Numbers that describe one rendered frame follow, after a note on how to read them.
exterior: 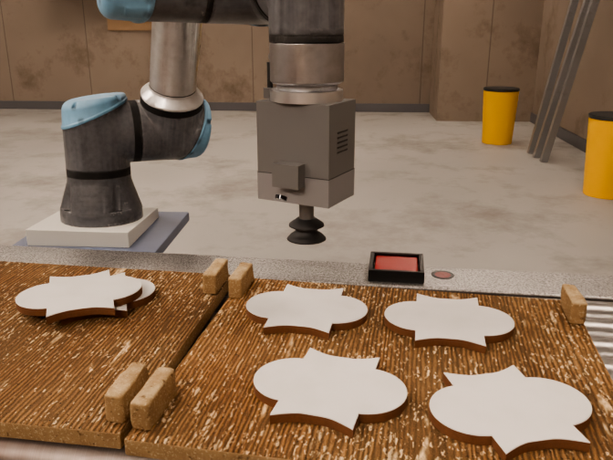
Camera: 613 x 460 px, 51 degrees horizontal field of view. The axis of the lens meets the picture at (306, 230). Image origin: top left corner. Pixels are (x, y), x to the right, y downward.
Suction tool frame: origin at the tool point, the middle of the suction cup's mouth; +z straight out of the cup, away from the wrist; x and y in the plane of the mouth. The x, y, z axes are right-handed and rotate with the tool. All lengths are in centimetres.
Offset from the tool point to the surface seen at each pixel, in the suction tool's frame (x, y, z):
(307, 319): -3.1, 1.8, 8.1
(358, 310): 1.6, 5.8, 8.1
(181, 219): 40, -50, 16
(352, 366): -9.9, 10.2, 8.1
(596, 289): 28.5, 28.4, 11.2
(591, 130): 454, -6, 54
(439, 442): -15.8, 20.4, 9.1
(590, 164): 453, -3, 78
